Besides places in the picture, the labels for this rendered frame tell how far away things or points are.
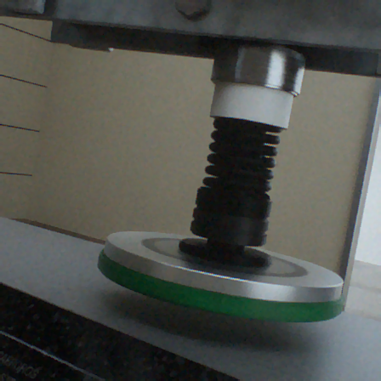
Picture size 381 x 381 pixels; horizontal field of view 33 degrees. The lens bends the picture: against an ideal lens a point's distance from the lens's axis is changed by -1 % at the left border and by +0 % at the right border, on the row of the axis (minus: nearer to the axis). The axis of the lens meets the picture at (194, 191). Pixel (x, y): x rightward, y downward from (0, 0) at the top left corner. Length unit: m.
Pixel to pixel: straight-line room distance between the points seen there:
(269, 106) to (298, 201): 5.09
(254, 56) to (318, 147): 5.07
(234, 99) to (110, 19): 0.12
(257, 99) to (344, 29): 0.09
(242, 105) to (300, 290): 0.16
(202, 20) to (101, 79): 6.36
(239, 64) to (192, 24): 0.05
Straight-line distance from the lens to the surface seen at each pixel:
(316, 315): 0.51
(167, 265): 0.48
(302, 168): 5.63
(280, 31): 0.52
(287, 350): 0.53
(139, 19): 0.55
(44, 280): 0.63
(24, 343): 0.54
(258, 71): 0.54
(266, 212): 0.56
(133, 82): 6.63
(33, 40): 7.21
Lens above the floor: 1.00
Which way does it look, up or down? 3 degrees down
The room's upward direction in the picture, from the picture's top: 10 degrees clockwise
